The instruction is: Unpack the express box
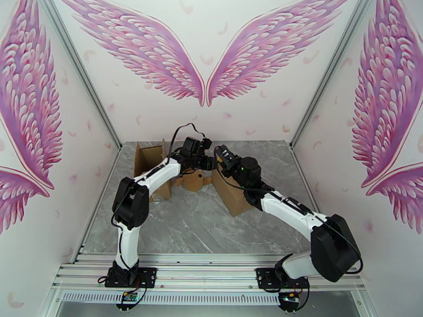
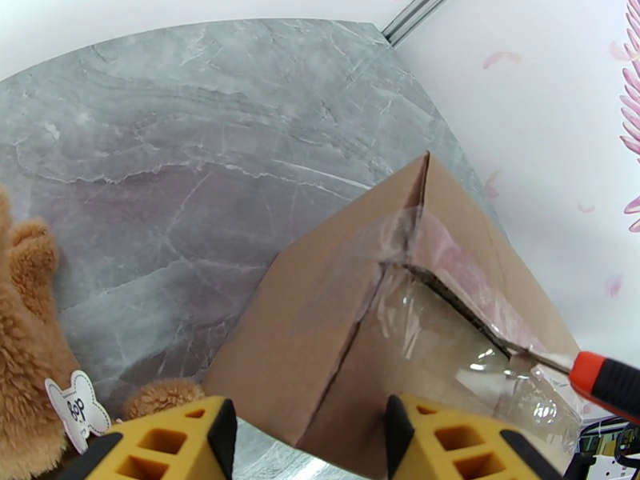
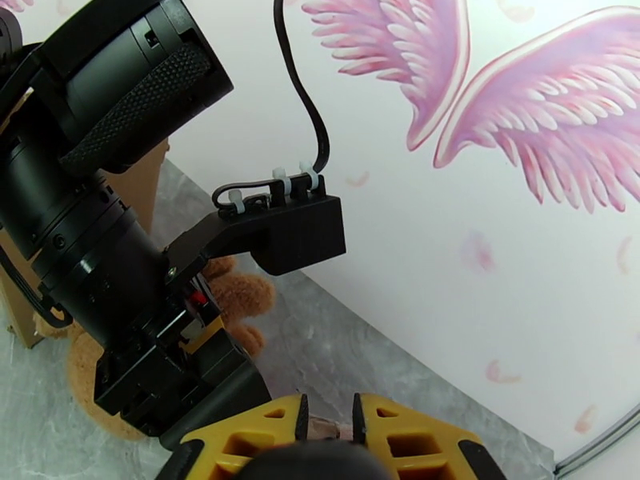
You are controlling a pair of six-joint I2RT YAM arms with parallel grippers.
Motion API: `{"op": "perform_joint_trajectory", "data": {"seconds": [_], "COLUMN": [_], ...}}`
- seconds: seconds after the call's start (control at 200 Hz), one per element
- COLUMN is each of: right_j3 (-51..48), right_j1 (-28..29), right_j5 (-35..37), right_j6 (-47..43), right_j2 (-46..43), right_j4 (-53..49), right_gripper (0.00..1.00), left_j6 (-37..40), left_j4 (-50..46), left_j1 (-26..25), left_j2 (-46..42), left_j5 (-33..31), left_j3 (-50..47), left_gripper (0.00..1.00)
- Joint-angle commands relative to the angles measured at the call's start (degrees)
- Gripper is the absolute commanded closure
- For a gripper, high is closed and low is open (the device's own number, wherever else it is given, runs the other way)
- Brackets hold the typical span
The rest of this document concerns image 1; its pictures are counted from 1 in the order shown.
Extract brown teddy bear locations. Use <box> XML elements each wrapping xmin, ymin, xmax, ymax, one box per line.
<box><xmin>173</xmin><ymin>169</ymin><xmax>214</xmax><ymax>191</ymax></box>

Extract brown cardboard box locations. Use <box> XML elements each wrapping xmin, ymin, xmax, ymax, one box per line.
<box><xmin>211</xmin><ymin>167</ymin><xmax>255</xmax><ymax>218</ymax></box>

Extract cardboard box with cut tape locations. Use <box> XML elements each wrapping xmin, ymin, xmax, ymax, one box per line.
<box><xmin>133</xmin><ymin>138</ymin><xmax>173</xmax><ymax>202</ymax></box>

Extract small green circuit board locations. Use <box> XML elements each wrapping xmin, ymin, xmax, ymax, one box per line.
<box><xmin>115</xmin><ymin>291</ymin><xmax>141</xmax><ymax>310</ymax></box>
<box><xmin>278</xmin><ymin>292</ymin><xmax>306</xmax><ymax>311</ymax></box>

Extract white perforated metal strip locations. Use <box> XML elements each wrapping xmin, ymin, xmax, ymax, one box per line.
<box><xmin>61</xmin><ymin>292</ymin><xmax>282</xmax><ymax>305</ymax></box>

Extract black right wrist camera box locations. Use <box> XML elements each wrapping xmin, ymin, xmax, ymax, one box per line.
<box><xmin>215</xmin><ymin>145</ymin><xmax>240</xmax><ymax>173</ymax></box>

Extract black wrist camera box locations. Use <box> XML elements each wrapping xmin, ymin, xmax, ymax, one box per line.
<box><xmin>215</xmin><ymin>145</ymin><xmax>240</xmax><ymax>173</ymax></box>
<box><xmin>183</xmin><ymin>136</ymin><xmax>213</xmax><ymax>152</ymax></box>

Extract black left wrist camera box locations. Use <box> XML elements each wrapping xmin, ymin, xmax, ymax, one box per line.
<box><xmin>183</xmin><ymin>136</ymin><xmax>213</xmax><ymax>152</ymax></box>

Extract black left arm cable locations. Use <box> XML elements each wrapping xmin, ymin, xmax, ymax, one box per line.
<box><xmin>111</xmin><ymin>123</ymin><xmax>207</xmax><ymax>271</ymax></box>

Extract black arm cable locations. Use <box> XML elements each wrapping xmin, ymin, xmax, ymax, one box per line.
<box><xmin>223</xmin><ymin>172</ymin><xmax>363</xmax><ymax>272</ymax></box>
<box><xmin>111</xmin><ymin>123</ymin><xmax>207</xmax><ymax>271</ymax></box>

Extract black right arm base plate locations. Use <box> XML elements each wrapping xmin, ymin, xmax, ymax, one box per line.
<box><xmin>256</xmin><ymin>267</ymin><xmax>310</xmax><ymax>290</ymax></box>

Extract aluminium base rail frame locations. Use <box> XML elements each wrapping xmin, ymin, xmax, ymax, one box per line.
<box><xmin>51</xmin><ymin>253</ymin><xmax>367</xmax><ymax>292</ymax></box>

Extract aluminium frame corner post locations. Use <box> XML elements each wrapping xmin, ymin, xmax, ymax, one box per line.
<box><xmin>36</xmin><ymin>0</ymin><xmax>123</xmax><ymax>152</ymax></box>
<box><xmin>289</xmin><ymin>0</ymin><xmax>378</xmax><ymax>152</ymax></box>

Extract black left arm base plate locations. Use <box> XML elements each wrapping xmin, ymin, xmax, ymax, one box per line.
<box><xmin>105</xmin><ymin>267</ymin><xmax>157</xmax><ymax>288</ymax></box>

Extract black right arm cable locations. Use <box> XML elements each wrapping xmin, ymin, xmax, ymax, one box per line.
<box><xmin>223</xmin><ymin>172</ymin><xmax>363</xmax><ymax>272</ymax></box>

